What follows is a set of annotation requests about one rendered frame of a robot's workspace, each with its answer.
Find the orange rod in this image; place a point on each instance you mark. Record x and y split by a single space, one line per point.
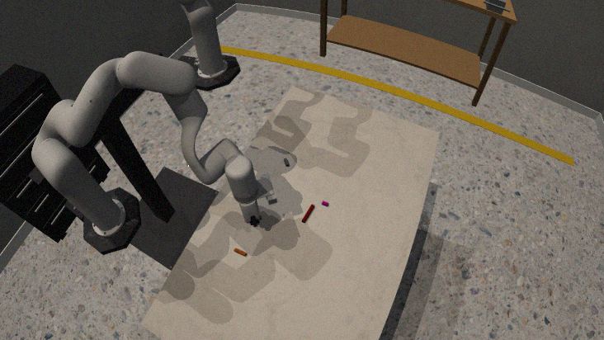
240 252

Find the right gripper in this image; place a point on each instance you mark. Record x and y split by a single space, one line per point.
249 209

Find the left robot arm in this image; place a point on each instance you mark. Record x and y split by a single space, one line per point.
201 16

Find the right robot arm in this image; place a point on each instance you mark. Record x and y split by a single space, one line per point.
77 121

